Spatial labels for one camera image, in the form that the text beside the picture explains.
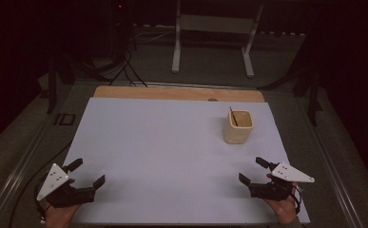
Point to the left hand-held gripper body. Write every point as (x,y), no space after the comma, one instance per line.
(64,193)

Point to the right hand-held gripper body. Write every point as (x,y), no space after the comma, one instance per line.
(273,191)

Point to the cream square ceramic cup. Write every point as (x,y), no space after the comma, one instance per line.
(235,134)

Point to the thin black pencil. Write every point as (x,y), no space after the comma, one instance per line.
(234,119)

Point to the person's right hand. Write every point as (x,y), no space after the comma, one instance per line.
(283,210)

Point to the person's left hand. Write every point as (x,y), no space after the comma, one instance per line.
(59,217)

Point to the white paper sheet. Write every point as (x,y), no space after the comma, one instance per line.
(159,152)

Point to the black floor stand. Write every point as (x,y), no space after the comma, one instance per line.
(52,88)
(311,91)

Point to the white metal stand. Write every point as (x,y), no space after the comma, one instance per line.
(216,23)

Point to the black rectangular floor frame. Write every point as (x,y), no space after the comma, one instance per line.
(65,119)

